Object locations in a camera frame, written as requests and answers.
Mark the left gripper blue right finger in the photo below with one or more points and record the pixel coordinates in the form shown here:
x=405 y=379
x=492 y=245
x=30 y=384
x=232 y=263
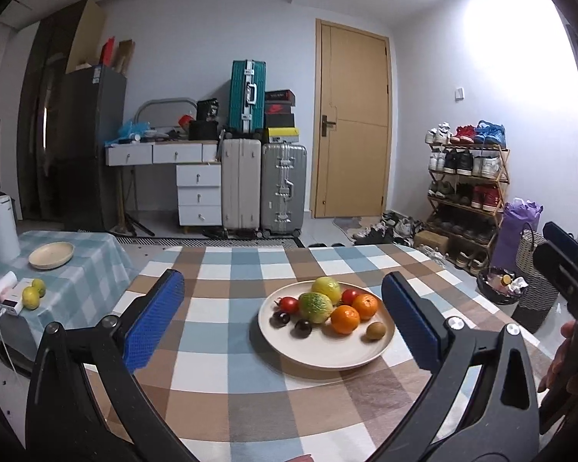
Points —
x=417 y=319

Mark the brown kiwi fruit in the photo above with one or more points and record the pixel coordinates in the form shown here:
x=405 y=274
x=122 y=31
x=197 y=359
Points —
x=376 y=331

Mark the white small device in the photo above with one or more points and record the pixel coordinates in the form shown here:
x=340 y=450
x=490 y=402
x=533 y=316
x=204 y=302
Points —
x=11 y=288

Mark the green lime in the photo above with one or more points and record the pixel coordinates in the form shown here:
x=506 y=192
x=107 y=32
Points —
x=39 y=286
x=30 y=298

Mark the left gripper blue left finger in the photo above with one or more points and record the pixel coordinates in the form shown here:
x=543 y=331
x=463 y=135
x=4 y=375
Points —
x=145 y=321

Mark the large orange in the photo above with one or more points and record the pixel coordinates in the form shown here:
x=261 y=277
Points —
x=344 y=320

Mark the wooden door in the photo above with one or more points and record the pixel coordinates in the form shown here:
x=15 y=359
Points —
x=352 y=126

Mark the silver suitcase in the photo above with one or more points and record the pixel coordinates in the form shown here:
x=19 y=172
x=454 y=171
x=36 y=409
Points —
x=283 y=189

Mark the red tomato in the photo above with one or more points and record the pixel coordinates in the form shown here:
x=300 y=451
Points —
x=289 y=305
x=349 y=295

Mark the purple bag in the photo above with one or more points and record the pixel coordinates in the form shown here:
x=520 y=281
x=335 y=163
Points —
x=518 y=214

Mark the dark purple plum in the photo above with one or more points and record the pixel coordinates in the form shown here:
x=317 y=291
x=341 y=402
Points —
x=302 y=328

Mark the white drawer desk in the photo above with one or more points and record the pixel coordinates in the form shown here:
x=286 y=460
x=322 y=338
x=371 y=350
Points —
x=196 y=180

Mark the green lime far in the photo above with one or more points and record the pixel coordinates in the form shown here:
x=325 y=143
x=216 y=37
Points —
x=39 y=286

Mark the woven checkered basket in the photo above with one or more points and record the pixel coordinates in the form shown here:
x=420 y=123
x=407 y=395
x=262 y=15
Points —
x=539 y=296

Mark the person's right hand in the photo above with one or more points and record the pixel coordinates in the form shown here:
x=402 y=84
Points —
x=555 y=367

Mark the light blue checked tablecloth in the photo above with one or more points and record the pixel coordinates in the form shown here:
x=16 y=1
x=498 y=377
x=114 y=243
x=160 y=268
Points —
x=79 y=293

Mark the green lime near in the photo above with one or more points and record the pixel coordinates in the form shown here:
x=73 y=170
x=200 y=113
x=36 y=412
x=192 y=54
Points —
x=30 y=298

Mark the small cream plate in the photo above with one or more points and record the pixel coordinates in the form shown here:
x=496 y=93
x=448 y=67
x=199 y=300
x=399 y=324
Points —
x=51 y=256

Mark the dotted floor rug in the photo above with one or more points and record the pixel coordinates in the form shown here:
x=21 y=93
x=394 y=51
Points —
x=207 y=242

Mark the teal suitcase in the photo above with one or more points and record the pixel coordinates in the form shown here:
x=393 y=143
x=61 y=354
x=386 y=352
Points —
x=247 y=97

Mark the dark refrigerator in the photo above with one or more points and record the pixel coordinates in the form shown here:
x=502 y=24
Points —
x=82 y=188

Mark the beige suitcase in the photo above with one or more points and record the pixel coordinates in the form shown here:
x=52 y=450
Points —
x=241 y=184

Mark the wooden shoe rack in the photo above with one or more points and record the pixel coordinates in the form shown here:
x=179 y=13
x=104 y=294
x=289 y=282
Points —
x=467 y=194

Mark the green-yellow textured melon fruit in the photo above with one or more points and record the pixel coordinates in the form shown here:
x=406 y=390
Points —
x=315 y=307

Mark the stack of shoe boxes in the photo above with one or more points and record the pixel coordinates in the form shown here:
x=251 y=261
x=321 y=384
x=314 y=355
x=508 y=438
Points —
x=279 y=117

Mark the yellow-green round melon fruit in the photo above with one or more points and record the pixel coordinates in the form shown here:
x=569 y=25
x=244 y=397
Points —
x=329 y=287

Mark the black round basket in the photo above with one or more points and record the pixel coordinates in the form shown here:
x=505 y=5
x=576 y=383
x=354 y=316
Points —
x=502 y=287

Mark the large cream plate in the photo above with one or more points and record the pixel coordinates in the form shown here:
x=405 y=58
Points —
x=323 y=349

